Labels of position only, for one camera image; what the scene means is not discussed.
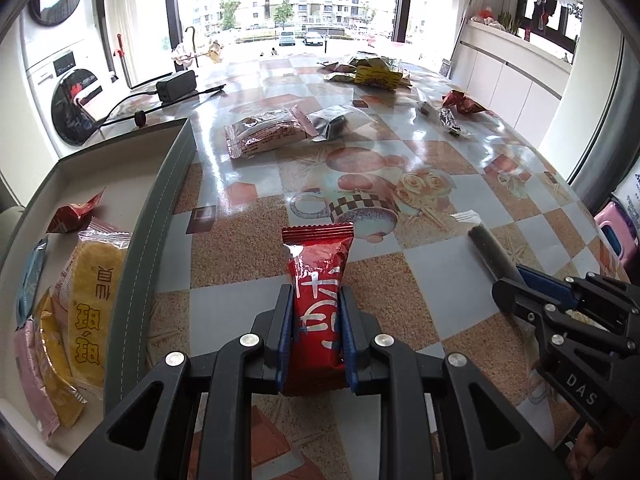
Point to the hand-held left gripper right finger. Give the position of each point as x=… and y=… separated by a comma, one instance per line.
x=347, y=340

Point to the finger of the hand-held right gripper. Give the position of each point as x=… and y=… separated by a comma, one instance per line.
x=525, y=305
x=545, y=285

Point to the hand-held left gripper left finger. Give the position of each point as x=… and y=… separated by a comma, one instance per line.
x=285, y=330

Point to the long red snack packet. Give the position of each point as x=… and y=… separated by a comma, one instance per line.
x=315, y=285

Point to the clear packet with dark stick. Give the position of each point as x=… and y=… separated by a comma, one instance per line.
x=487, y=247

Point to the grey storage box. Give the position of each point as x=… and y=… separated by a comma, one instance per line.
x=145, y=260

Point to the yellow snack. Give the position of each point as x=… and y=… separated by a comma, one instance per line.
x=95, y=310

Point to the pink plastic stool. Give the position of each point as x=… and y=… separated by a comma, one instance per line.
x=610, y=220

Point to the white tissue pack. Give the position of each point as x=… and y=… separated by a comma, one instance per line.
x=630, y=195

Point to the clear packet with dark roll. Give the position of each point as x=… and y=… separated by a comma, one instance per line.
x=450, y=120

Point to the crumpled red snack packet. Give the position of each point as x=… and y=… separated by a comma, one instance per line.
x=462, y=102

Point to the white cabinet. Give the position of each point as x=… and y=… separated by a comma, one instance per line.
x=510, y=85

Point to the silver snack packet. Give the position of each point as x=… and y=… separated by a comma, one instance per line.
x=332, y=122

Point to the small dark candy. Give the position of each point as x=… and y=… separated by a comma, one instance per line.
x=425, y=108

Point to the narrow yellow snack packet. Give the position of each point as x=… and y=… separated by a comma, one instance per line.
x=52, y=355

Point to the small grey framed panel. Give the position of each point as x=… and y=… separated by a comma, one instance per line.
x=446, y=68

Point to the small red snack packet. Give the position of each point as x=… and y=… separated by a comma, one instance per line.
x=72, y=215

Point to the pale pink snack packet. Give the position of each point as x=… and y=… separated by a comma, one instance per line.
x=32, y=385

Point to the small yellow snack packet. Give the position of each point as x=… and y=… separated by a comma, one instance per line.
x=340, y=77

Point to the blue snack packet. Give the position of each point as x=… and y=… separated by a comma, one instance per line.
x=30, y=285

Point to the green potted plant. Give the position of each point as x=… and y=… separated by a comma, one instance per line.
x=509, y=22

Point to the large yellow snack packet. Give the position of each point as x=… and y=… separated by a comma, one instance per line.
x=375, y=76

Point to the pink brown snack packet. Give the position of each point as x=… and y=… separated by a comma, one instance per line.
x=329, y=65

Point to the red and white ornament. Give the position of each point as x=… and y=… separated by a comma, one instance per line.
x=486, y=16

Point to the dark hanging clothes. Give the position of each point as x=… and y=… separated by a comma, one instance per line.
x=537, y=0

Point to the silver parked car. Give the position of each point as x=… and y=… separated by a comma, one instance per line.
x=286, y=39

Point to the white parked car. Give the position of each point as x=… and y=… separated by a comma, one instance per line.
x=313, y=39

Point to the brass hanging stand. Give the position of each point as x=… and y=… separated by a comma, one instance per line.
x=192, y=52

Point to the translucent plastic box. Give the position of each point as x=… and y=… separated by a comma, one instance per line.
x=89, y=97

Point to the white washing machine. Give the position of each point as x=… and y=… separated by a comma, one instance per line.
x=45, y=75

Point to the white dryer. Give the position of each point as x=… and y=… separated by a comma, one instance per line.
x=95, y=25

